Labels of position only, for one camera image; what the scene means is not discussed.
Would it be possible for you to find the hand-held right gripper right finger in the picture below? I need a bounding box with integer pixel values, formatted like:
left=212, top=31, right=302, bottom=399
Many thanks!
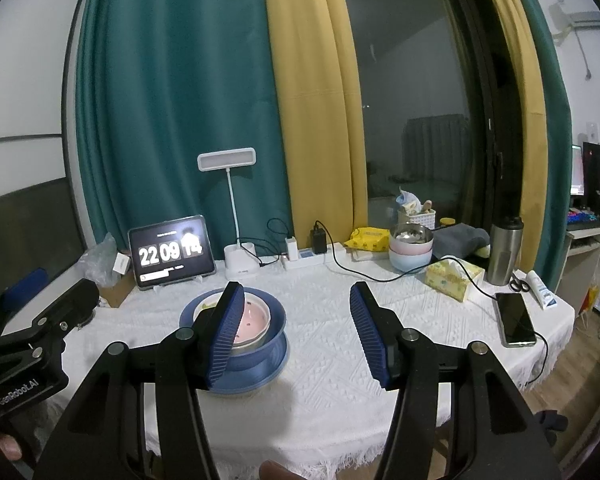
left=349, top=281, right=563, bottom=480

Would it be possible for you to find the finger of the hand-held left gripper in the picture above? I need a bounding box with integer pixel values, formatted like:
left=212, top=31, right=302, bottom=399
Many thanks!
left=30, top=278, right=101, bottom=357

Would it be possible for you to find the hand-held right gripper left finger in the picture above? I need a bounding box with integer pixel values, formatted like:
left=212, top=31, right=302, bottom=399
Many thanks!
left=32, top=281, right=246, bottom=480

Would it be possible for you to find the pale green bowl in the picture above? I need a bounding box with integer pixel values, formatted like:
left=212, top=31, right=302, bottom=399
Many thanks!
left=192, top=294, right=275, bottom=359

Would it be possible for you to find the small pink patterned dish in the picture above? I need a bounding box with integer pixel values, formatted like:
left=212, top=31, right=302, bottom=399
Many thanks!
left=200, top=296, right=272, bottom=346

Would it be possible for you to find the large periwinkle blue bowl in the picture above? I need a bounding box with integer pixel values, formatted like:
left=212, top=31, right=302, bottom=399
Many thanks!
left=190, top=287, right=287, bottom=372

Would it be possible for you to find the blue ridged plate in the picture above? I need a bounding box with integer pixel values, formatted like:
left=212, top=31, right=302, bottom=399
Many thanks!
left=179, top=292, right=288, bottom=397

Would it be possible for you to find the person's left hand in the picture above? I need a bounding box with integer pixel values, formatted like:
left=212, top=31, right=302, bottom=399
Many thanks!
left=0, top=435, right=25, bottom=462

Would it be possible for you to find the clear plastic bag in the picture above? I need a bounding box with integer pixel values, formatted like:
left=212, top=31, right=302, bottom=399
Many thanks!
left=77, top=232, right=121, bottom=288

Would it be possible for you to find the cardboard box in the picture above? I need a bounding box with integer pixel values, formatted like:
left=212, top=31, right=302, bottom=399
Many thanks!
left=97, top=275, right=137, bottom=308

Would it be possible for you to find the white tablecloth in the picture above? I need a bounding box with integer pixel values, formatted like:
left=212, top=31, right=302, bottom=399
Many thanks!
left=97, top=255, right=576, bottom=480

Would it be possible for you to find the yellow wet wipes pack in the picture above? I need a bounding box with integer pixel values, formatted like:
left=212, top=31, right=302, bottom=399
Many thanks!
left=344, top=227, right=392, bottom=252

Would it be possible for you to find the pink steel-lined bowl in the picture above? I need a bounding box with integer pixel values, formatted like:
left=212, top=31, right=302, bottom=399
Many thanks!
left=389, top=225, right=435, bottom=257

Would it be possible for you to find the white power strip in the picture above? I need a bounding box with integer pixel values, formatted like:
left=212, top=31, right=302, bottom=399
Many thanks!
left=281, top=242, right=346, bottom=270

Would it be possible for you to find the yellow tissue box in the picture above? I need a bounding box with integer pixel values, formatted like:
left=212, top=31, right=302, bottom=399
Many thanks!
left=425, top=255, right=486, bottom=303

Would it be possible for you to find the tablet showing clock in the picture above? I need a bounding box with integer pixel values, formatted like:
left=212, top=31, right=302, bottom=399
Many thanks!
left=128, top=215, right=217, bottom=291

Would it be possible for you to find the white perforated basket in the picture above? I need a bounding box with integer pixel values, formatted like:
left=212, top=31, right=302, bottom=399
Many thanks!
left=397, top=207, right=437, bottom=231

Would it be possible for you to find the grey cloth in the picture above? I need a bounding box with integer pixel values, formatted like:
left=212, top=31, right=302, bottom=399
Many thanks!
left=432, top=223, right=492, bottom=261

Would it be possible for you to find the light blue snack packet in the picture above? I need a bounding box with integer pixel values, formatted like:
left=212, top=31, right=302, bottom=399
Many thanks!
left=396, top=187, right=421, bottom=213

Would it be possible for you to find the black smartphone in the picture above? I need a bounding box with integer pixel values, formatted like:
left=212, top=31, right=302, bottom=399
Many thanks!
left=495, top=292, right=537, bottom=348

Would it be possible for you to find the steel tumbler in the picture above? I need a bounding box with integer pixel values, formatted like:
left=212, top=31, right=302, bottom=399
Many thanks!
left=484, top=216, right=524, bottom=286

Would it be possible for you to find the white tube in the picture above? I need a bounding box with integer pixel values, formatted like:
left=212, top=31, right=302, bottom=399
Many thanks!
left=525, top=270, right=557, bottom=308

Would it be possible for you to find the white desk lamp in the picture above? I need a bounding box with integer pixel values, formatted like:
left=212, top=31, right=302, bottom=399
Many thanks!
left=197, top=148, right=262, bottom=279

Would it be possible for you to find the white computer desk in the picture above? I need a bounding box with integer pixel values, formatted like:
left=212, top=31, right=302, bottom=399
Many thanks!
left=555, top=220, right=600, bottom=306

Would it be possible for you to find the yellow curtain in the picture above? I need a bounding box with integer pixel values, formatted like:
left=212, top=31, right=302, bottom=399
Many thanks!
left=470, top=0, right=548, bottom=241
left=260, top=0, right=370, bottom=246

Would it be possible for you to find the backlit keyboard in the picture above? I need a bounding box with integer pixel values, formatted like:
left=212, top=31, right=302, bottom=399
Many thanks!
left=566, top=209, right=600, bottom=231

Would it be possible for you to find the dark glass window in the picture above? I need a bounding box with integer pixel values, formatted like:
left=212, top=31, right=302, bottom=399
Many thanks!
left=335, top=0, right=521, bottom=241

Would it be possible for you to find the white air conditioner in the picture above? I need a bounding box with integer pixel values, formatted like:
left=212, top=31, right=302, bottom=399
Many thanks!
left=550, top=2, right=600, bottom=41

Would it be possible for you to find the short black cable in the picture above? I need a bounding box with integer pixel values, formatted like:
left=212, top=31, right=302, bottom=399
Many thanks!
left=237, top=218, right=292, bottom=267

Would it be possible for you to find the long black cable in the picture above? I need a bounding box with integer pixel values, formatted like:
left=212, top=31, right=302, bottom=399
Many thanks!
left=314, top=220, right=551, bottom=390

